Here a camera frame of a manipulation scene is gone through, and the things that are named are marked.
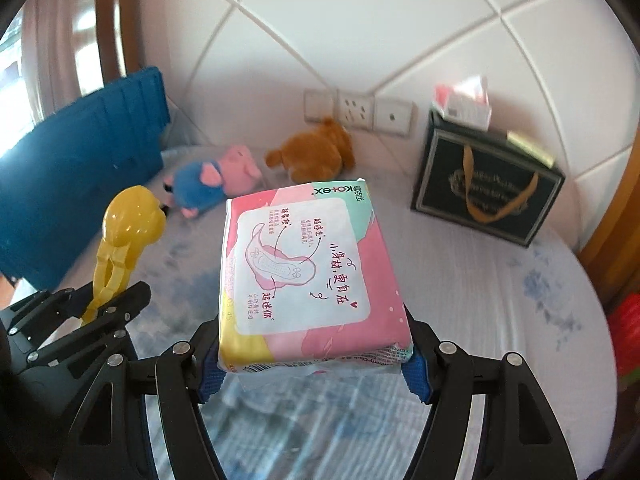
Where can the blue plastic crate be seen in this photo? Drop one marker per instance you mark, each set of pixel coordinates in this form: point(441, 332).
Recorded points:
point(75, 160)

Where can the red and white tissue box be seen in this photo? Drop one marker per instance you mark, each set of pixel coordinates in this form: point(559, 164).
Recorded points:
point(462, 105)

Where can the yellow sponge block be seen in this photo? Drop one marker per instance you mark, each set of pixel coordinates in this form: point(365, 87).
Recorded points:
point(530, 147)

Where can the blue and pink pig plush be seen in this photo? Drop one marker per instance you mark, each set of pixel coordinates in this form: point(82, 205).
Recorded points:
point(205, 182)

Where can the pink pad packet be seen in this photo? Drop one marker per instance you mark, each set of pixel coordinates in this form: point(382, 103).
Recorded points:
point(310, 270)

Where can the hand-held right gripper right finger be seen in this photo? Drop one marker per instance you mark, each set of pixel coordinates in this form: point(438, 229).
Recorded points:
point(417, 380)

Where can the yellow plastic spoon toy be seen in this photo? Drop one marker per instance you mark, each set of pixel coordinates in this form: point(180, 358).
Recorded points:
point(132, 215)

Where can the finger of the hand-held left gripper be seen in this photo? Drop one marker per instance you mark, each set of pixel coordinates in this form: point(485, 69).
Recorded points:
point(45, 305)
point(115, 310)

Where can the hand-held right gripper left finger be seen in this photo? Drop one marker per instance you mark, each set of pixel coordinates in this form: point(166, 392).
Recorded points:
point(210, 380)

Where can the brown teddy bear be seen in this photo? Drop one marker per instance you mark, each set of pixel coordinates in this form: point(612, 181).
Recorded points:
point(312, 152)

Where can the red plastic container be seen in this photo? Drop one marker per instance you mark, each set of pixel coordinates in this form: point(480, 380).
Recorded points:
point(627, 340)

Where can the black gift bag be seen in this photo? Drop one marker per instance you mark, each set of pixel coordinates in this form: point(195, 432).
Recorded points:
point(480, 190)

